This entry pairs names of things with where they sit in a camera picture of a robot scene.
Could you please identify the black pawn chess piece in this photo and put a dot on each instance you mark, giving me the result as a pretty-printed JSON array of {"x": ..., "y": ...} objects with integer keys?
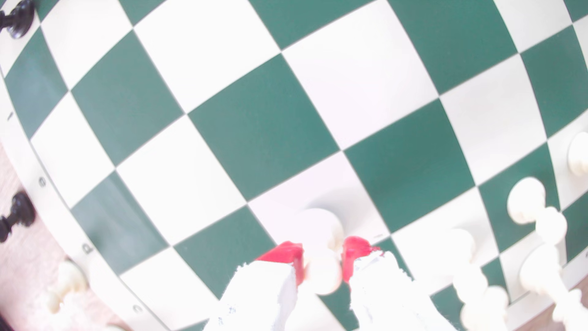
[
  {"x": 20, "y": 18},
  {"x": 22, "y": 211}
]

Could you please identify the white king chess piece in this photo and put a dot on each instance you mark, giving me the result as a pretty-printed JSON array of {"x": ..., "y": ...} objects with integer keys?
[{"x": 542, "y": 271}]

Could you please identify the green and cream chess mat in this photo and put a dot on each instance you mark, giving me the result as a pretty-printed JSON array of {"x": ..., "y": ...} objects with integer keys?
[{"x": 262, "y": 128}]

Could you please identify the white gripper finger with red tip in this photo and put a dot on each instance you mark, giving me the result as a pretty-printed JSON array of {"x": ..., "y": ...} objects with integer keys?
[
  {"x": 262, "y": 299},
  {"x": 386, "y": 294}
]

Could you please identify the white pawn chess piece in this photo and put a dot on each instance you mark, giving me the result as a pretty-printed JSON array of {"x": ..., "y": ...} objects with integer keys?
[
  {"x": 457, "y": 248},
  {"x": 321, "y": 230},
  {"x": 69, "y": 279},
  {"x": 526, "y": 200},
  {"x": 579, "y": 154}
]

